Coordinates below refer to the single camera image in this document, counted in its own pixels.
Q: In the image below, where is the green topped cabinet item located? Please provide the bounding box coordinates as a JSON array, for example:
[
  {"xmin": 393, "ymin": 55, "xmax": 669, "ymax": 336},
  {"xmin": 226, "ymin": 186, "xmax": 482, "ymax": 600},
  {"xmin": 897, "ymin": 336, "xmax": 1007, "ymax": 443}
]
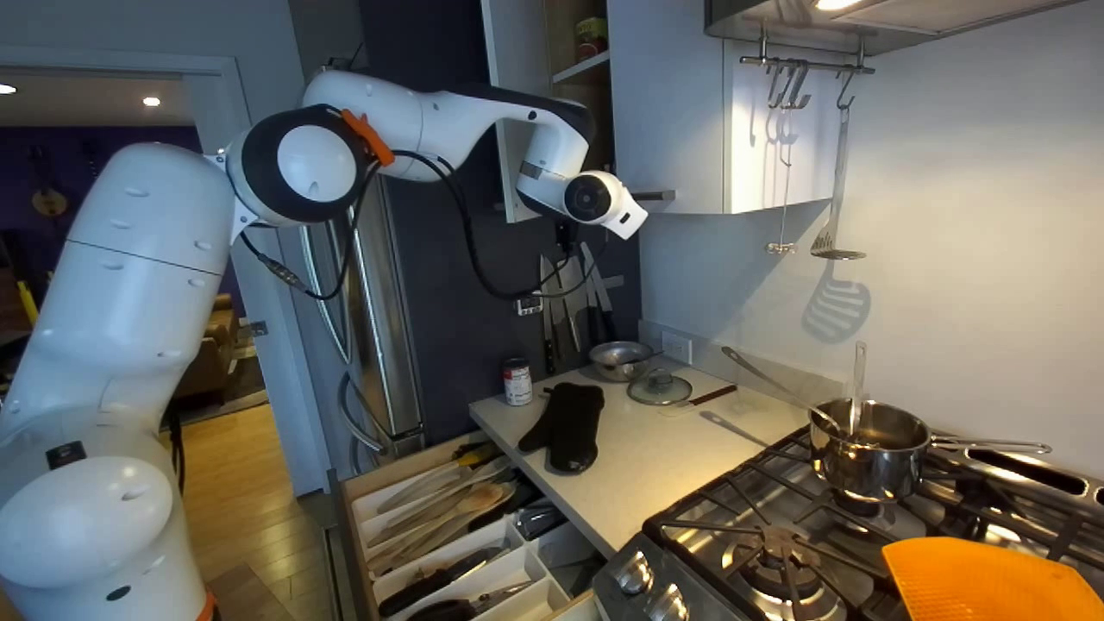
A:
[{"xmin": 572, "ymin": 11, "xmax": 610, "ymax": 61}]

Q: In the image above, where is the long slim kitchen knife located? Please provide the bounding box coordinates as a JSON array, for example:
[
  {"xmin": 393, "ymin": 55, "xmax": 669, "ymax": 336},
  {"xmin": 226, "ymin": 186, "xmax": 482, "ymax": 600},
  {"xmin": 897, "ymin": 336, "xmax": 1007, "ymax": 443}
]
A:
[{"xmin": 577, "ymin": 238, "xmax": 616, "ymax": 344}]

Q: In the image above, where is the magnetic knife strip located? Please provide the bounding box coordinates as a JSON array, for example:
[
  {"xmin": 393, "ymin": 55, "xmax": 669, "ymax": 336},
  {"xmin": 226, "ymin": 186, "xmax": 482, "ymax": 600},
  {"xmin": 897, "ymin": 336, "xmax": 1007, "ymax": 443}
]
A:
[{"xmin": 538, "ymin": 273, "xmax": 630, "ymax": 293}]

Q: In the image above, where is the metal bowl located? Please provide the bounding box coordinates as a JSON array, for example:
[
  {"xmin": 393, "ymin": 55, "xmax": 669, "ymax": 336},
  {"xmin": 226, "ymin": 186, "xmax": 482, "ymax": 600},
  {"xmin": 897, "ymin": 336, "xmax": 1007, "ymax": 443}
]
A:
[{"xmin": 586, "ymin": 338, "xmax": 655, "ymax": 384}]

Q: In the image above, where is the small can with label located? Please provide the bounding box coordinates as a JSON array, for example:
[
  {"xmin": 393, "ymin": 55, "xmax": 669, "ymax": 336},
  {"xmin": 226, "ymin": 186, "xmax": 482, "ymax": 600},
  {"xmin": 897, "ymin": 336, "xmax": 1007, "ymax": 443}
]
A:
[{"xmin": 500, "ymin": 354, "xmax": 538, "ymax": 406}]

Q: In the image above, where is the glass pot lid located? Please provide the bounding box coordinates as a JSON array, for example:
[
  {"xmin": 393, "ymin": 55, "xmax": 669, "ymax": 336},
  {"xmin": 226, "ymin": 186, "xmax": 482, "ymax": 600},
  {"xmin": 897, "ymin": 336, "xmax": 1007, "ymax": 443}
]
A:
[{"xmin": 625, "ymin": 364, "xmax": 695, "ymax": 411}]

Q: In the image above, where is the stainless steel fridge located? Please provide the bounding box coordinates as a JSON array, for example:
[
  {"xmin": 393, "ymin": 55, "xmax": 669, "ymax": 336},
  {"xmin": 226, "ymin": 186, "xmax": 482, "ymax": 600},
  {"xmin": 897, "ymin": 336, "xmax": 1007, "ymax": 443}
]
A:
[{"xmin": 324, "ymin": 168, "xmax": 426, "ymax": 456}]

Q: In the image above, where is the long metal utensil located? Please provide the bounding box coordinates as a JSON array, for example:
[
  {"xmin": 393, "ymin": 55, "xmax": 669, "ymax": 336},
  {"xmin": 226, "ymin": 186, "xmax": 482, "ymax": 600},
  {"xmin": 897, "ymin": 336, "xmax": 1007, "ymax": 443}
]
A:
[{"xmin": 717, "ymin": 342, "xmax": 823, "ymax": 421}]

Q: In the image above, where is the metal S hook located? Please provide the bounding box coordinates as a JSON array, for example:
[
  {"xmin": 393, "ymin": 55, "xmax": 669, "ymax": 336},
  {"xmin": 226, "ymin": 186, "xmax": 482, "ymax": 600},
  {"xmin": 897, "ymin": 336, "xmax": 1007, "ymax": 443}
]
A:
[
  {"xmin": 784, "ymin": 61, "xmax": 813, "ymax": 114},
  {"xmin": 832, "ymin": 67, "xmax": 861, "ymax": 114},
  {"xmin": 761, "ymin": 61, "xmax": 798, "ymax": 114}
]

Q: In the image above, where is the steel table knife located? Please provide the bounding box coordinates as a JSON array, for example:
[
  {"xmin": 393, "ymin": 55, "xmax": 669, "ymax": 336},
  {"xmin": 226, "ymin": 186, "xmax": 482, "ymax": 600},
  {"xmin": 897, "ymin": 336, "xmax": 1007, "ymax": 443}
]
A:
[{"xmin": 695, "ymin": 406, "xmax": 771, "ymax": 448}]

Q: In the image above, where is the hanging metal slotted turner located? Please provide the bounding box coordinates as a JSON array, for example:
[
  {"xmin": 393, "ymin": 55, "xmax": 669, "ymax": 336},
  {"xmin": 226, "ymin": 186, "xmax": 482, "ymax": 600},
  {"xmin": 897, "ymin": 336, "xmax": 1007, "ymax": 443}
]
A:
[{"xmin": 806, "ymin": 104, "xmax": 870, "ymax": 261}]

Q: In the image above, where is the wooden spoon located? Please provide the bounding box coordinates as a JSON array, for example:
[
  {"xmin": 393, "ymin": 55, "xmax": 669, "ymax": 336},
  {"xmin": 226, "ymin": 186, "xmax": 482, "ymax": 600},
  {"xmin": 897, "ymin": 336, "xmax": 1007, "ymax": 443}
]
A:
[{"xmin": 369, "ymin": 481, "xmax": 523, "ymax": 546}]

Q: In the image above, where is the wooden spatula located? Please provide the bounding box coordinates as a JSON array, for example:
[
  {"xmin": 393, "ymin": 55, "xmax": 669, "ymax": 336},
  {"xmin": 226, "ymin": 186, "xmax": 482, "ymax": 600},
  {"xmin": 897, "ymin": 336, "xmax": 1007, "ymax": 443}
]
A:
[{"xmin": 373, "ymin": 492, "xmax": 526, "ymax": 573}]

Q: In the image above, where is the steel spoon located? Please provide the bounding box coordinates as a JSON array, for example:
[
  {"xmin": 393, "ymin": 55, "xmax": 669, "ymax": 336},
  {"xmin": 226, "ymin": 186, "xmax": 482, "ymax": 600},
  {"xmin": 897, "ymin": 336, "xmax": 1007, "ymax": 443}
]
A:
[{"xmin": 845, "ymin": 338, "xmax": 873, "ymax": 439}]

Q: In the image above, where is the wooden utensil drawer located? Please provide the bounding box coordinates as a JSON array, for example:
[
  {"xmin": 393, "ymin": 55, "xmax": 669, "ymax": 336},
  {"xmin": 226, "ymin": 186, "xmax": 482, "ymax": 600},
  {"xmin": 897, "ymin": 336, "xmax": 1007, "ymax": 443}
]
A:
[{"xmin": 335, "ymin": 430, "xmax": 615, "ymax": 621}]

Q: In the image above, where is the steel stove knob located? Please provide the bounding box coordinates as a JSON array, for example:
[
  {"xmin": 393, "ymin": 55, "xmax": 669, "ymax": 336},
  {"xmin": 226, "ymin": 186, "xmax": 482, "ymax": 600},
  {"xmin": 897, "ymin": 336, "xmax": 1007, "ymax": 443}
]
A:
[
  {"xmin": 641, "ymin": 576, "xmax": 695, "ymax": 621},
  {"xmin": 610, "ymin": 550, "xmax": 661, "ymax": 600}
]

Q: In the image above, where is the white drawer organizer tray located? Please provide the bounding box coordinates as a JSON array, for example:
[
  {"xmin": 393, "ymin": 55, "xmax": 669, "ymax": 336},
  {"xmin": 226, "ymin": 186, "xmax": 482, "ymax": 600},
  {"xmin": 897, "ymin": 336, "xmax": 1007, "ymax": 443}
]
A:
[{"xmin": 373, "ymin": 515, "xmax": 606, "ymax": 621}]

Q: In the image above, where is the steel gas stove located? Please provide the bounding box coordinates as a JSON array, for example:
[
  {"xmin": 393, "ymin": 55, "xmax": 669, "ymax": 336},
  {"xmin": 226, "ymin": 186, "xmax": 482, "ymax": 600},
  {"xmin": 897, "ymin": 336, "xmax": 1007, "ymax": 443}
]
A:
[{"xmin": 591, "ymin": 425, "xmax": 1104, "ymax": 621}]

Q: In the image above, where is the brown sofa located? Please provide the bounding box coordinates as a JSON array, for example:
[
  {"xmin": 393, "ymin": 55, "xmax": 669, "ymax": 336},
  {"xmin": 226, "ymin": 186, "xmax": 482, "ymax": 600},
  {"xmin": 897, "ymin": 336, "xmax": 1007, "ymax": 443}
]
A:
[{"xmin": 169, "ymin": 289, "xmax": 249, "ymax": 406}]

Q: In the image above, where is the steel saucepan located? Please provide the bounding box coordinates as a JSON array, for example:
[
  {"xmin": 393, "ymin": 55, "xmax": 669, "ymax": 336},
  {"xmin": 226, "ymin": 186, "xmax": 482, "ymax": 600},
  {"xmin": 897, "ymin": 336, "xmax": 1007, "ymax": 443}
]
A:
[{"xmin": 802, "ymin": 392, "xmax": 1057, "ymax": 507}]

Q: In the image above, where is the orange plastic board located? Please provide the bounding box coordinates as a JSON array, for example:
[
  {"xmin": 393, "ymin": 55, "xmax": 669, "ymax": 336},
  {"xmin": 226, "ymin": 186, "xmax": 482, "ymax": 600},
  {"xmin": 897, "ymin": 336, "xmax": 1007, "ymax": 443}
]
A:
[{"xmin": 879, "ymin": 531, "xmax": 1104, "ymax": 621}]

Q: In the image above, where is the black handled chef knife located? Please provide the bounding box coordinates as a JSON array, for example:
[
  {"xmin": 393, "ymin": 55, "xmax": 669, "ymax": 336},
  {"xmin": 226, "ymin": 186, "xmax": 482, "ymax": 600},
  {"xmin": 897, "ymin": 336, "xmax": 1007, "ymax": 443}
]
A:
[{"xmin": 534, "ymin": 253, "xmax": 561, "ymax": 352}]

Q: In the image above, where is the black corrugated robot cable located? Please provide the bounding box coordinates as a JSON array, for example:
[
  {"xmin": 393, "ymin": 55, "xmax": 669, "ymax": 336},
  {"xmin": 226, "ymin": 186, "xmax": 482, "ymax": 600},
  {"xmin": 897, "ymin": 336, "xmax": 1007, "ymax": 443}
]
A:
[{"xmin": 234, "ymin": 145, "xmax": 579, "ymax": 308}]

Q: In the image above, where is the white wall outlet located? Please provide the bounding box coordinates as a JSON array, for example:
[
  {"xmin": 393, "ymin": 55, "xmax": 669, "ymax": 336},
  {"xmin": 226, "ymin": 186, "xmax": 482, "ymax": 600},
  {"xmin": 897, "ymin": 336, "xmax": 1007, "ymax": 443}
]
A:
[{"xmin": 655, "ymin": 327, "xmax": 699, "ymax": 369}]

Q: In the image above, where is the black handled utensil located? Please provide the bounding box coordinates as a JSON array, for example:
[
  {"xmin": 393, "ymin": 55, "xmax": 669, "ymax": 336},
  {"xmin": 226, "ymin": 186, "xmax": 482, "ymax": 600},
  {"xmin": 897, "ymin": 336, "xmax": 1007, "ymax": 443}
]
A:
[{"xmin": 686, "ymin": 379, "xmax": 740, "ymax": 406}]

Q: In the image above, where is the orange cable clip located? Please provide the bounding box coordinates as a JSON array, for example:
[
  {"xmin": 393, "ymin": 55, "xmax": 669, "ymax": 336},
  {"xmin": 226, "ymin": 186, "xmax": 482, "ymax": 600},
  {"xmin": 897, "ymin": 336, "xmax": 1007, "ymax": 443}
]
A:
[{"xmin": 338, "ymin": 108, "xmax": 400, "ymax": 174}]

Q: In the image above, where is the white wall cabinet body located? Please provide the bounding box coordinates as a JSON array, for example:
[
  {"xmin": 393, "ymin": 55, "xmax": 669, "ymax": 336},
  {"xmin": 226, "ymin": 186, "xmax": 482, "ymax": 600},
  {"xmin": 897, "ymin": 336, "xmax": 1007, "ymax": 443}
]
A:
[{"xmin": 549, "ymin": 0, "xmax": 837, "ymax": 221}]

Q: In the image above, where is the metal hook rail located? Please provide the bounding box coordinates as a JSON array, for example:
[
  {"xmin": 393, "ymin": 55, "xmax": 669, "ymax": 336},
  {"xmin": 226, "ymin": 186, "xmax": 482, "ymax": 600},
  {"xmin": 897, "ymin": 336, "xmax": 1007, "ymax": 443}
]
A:
[{"xmin": 739, "ymin": 31, "xmax": 879, "ymax": 81}]

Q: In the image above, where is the small wall instrument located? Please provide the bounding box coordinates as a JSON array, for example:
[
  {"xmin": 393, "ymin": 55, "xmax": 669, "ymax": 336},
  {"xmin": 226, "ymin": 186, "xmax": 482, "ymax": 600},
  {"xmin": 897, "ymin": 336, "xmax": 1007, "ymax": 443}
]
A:
[{"xmin": 27, "ymin": 186, "xmax": 71, "ymax": 221}]

